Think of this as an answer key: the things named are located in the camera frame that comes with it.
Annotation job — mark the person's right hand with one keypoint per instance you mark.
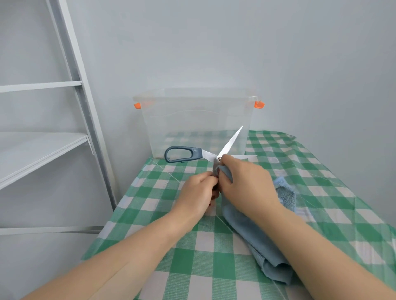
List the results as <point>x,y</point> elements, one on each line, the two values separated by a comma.
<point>250,185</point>

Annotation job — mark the person's left hand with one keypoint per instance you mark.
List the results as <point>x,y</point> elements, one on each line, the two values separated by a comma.
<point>195,197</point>

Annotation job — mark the person's right forearm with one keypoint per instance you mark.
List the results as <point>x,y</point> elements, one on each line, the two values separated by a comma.
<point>331,265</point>

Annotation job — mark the person's left forearm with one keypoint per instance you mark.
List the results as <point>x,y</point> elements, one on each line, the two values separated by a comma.
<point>102,269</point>

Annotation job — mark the green white checkered tablecloth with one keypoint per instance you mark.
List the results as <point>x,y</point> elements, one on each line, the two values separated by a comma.
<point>210,265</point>

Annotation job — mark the white metal shelf rack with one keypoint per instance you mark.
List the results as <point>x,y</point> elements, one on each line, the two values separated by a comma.
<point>31,151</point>

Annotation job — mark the blue microfibre cloth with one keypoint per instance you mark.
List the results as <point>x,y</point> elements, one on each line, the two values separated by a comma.
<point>266,247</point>

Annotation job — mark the clear plastic storage box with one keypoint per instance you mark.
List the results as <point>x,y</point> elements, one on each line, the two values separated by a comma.
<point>173,126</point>

